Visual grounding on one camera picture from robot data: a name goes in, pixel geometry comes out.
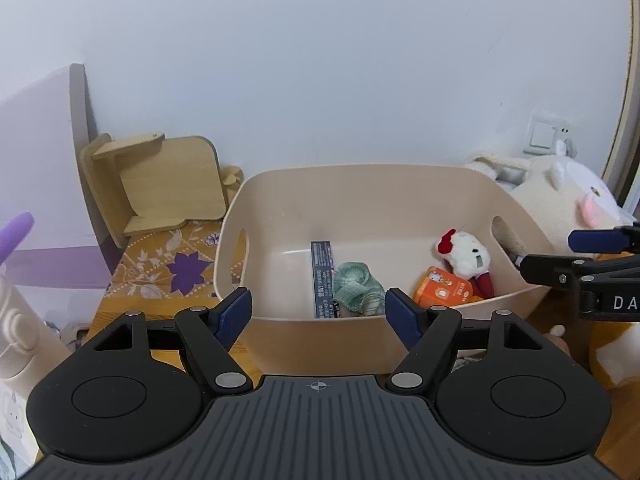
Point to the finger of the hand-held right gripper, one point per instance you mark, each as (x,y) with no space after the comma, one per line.
(595,241)
(555,269)

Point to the white and purple board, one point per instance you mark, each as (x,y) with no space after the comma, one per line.
(40,160)

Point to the yellow floral tablecloth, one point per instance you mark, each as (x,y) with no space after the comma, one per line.
(150,270)

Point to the small wooden stand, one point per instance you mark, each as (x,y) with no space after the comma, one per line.
(170,180)

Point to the green checked cloth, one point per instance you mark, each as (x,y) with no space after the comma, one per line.
(357,285)

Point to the white plush toy red bow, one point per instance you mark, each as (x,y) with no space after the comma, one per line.
(470,255)

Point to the round wooden frame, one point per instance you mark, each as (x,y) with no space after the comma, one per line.
(631,150)

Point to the purple marker pen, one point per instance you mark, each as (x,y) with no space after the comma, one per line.
(15,232)

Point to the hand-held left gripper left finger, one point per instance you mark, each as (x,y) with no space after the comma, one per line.
(235,312)

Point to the white thermos bottle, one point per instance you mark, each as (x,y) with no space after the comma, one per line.
(20,330)

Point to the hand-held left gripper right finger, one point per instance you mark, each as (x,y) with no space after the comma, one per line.
(402,320)

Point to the small wooden figure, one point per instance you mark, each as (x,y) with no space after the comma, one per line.
(231,176)

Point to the beige plastic storage bin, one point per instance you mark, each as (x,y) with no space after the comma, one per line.
(350,200)

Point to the black flat packet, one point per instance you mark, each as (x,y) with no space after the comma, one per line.
(322,280)

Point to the large white plush animal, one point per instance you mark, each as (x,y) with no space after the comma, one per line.
(550,195)

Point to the orange snack packet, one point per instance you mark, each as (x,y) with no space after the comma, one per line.
(442,292)

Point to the white wall socket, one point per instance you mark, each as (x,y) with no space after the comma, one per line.
(542,132)

